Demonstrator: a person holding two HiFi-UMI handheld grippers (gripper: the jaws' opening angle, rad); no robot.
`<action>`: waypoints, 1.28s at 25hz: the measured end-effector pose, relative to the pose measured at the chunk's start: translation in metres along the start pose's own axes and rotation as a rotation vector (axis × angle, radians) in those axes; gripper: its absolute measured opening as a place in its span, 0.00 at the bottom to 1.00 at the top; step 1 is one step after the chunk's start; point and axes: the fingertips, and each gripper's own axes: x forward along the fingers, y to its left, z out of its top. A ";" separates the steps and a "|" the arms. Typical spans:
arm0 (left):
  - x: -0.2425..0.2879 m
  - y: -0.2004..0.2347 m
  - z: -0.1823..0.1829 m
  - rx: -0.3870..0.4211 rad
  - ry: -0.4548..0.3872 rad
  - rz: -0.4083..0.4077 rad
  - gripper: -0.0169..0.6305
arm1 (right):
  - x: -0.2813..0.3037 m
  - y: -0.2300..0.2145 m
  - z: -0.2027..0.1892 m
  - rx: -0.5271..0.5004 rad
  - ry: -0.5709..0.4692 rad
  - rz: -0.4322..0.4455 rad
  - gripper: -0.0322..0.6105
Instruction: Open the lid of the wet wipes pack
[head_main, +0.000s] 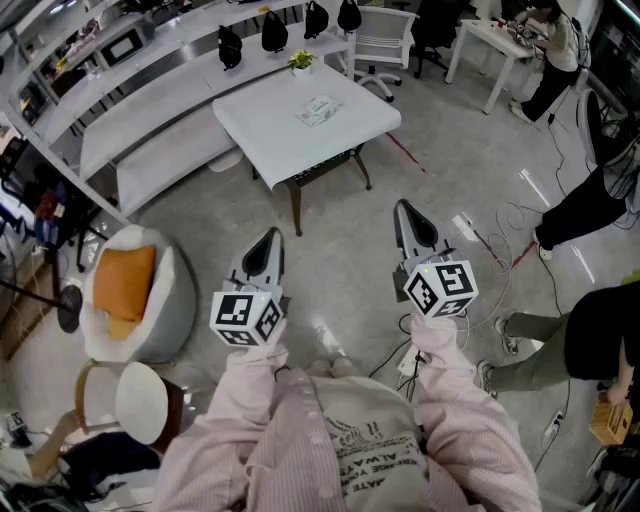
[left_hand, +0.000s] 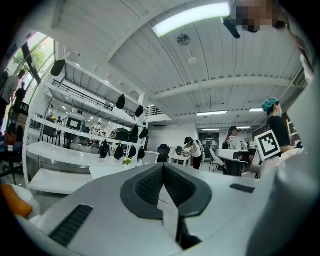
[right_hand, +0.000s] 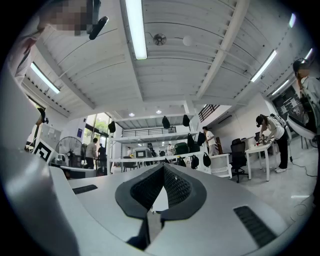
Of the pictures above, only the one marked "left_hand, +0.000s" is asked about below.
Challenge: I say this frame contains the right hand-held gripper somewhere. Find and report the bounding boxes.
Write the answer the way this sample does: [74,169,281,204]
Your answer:
[253,129,281,162]

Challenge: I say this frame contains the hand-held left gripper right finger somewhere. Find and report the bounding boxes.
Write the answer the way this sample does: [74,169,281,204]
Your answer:
[163,162,272,256]

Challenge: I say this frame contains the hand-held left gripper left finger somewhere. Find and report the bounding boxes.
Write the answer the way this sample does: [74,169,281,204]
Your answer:
[18,162,185,256]

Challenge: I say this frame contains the person's right forearm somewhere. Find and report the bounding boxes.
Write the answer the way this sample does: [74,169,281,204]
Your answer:
[258,147,305,180]

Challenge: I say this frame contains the white desk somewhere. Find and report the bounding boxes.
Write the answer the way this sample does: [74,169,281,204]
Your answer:
[215,148,258,177]

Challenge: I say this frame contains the person's torso in striped shirt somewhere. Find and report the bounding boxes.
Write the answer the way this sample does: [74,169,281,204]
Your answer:
[284,14,320,156]

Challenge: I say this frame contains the black double door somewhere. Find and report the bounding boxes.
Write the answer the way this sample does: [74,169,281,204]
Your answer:
[198,132,220,152]

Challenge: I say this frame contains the small white table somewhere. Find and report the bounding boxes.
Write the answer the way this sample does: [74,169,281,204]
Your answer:
[169,153,192,167]

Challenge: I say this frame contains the white office chair base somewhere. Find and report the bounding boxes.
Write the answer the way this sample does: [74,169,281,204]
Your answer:
[143,151,161,165]

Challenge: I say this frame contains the white shelving rack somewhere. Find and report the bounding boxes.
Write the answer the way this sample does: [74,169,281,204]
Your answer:
[22,58,151,196]

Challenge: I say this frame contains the black office chair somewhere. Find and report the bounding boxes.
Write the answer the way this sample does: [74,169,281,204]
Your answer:
[157,144,171,163]

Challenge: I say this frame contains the green black duffel bag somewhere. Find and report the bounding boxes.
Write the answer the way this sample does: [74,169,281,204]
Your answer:
[109,128,131,142]

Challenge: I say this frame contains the orange cushion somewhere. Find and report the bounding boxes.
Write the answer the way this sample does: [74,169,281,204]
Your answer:
[0,184,33,217]

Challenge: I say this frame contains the grey machine with white panel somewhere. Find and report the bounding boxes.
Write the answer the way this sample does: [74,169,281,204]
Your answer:
[65,113,87,131]

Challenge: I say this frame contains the black metal leg chair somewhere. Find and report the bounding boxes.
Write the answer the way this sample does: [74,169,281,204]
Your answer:
[41,124,61,147]

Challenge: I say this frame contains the black striped staircase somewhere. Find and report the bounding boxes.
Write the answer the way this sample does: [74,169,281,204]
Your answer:
[147,104,166,117]

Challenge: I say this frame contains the person's head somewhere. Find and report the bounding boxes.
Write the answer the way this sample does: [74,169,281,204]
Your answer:
[233,0,288,33]

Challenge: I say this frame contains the black metal railing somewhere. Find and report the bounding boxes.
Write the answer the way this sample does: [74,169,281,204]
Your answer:
[52,79,115,111]

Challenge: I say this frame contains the round ceiling fan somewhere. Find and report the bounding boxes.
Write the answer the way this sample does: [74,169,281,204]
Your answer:
[177,34,191,47]

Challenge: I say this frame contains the black mesh chair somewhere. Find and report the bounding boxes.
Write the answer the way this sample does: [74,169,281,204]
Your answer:
[0,101,30,186]

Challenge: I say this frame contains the black framed glass window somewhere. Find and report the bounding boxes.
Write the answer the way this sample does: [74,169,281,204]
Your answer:
[7,32,56,83]

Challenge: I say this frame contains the black head-worn camera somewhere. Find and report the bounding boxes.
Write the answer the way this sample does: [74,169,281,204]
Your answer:
[221,16,241,40]

